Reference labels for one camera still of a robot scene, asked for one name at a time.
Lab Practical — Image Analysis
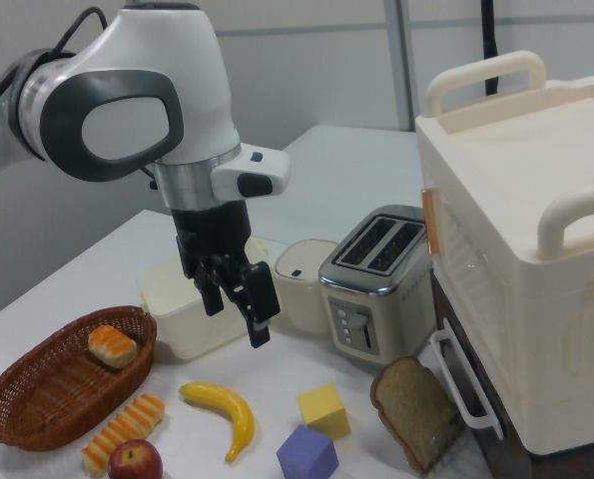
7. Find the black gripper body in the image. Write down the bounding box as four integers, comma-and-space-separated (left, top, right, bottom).
170, 199, 255, 289

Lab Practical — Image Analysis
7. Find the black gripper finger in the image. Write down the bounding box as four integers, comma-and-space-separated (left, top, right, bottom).
220, 259, 283, 349
199, 277, 227, 317

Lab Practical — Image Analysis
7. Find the long striped bread loaf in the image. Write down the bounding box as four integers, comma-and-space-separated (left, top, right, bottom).
81, 392, 167, 474

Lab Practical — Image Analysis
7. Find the small striped bread roll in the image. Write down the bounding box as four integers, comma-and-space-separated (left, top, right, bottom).
87, 324, 139, 370

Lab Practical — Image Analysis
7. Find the brown wicker basket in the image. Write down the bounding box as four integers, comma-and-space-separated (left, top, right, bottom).
0, 304, 159, 453

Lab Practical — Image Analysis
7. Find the brown bread slice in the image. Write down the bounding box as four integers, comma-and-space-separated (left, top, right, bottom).
369, 355, 460, 474

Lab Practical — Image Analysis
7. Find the open cream plastic box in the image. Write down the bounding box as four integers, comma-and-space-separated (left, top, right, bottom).
136, 238, 271, 360

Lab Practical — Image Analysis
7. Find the small cream lidded bin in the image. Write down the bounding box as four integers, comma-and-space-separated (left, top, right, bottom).
274, 238, 340, 334

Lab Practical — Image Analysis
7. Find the yellow banana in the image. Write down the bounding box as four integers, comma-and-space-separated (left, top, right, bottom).
178, 381, 256, 464

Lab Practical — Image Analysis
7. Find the cream and silver toaster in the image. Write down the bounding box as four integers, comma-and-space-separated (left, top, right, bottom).
317, 204, 436, 368

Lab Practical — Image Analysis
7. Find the yellow foam cube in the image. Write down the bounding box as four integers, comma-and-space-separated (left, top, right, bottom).
296, 382, 352, 441

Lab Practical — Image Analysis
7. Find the purple foam cube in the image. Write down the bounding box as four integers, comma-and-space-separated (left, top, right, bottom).
276, 423, 339, 479

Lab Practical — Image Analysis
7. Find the red apple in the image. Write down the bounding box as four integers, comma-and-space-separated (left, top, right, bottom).
107, 438, 164, 479

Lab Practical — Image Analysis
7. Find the black pole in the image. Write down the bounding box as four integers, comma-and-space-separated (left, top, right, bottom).
478, 0, 502, 97

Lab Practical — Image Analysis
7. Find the cream cabinet with handles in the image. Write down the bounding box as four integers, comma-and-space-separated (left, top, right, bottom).
414, 49, 594, 458

